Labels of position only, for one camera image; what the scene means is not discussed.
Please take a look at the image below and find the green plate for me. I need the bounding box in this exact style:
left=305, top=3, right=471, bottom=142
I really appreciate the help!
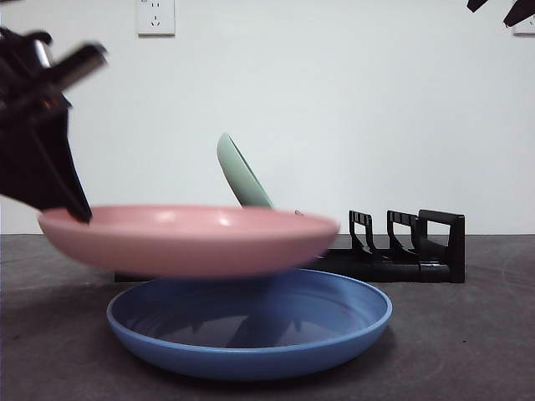
left=216, top=132, right=277, bottom=210

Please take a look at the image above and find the black plate rack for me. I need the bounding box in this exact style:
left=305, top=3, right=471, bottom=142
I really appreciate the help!
left=115, top=208, right=466, bottom=286

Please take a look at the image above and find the pink plate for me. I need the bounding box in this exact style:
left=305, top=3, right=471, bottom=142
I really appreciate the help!
left=37, top=204, right=341, bottom=282

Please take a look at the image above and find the white wall socket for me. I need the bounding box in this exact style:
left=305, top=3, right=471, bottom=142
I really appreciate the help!
left=512, top=11, right=535, bottom=37
left=136, top=0, right=176, bottom=38

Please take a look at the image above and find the pale grey camera box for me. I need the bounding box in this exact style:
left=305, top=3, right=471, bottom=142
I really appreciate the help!
left=31, top=37, right=54, bottom=69

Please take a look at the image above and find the blue plate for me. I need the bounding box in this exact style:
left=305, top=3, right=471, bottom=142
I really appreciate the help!
left=106, top=268, right=394, bottom=382

